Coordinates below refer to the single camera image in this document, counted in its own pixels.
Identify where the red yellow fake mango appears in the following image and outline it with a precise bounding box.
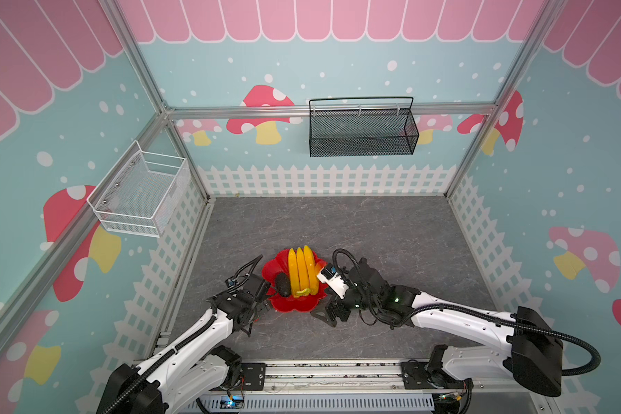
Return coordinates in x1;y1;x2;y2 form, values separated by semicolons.
315;260;326;276

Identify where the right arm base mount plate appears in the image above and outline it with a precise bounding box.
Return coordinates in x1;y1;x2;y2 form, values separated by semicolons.
400;360;473;391

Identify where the small green circuit board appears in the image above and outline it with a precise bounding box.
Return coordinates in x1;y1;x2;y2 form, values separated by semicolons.
220;395;245;410

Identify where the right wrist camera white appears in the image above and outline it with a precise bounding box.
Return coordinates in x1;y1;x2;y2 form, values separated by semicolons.
317;264;349;299

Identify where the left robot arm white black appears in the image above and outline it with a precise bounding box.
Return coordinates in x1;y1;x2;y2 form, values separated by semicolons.
97;275;271;413

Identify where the white wire wall basket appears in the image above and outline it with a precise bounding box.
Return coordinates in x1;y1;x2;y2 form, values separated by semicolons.
87;141;191;238

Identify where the dark fake avocado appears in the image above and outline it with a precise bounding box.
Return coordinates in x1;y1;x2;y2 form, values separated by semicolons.
274;273;293;298

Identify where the red flower-shaped fruit bowl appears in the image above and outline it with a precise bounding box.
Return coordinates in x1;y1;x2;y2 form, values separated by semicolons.
262;246;328;313

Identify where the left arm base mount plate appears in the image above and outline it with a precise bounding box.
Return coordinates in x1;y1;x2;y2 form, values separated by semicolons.
238;362;267;392

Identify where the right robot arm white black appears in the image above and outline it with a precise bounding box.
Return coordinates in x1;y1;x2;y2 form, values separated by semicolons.
309;259;601;397

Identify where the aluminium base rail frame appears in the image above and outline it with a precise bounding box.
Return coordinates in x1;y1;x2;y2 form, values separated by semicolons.
178;360;558;413

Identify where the yellow fake banana bunch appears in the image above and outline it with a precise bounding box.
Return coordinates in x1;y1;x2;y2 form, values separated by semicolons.
287;246;320;298

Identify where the black mesh wall basket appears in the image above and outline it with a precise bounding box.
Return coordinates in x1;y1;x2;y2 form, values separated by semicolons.
308;96;420;157

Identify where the right circuit board with wires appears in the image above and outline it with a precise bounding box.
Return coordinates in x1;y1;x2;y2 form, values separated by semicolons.
433;393;472;414

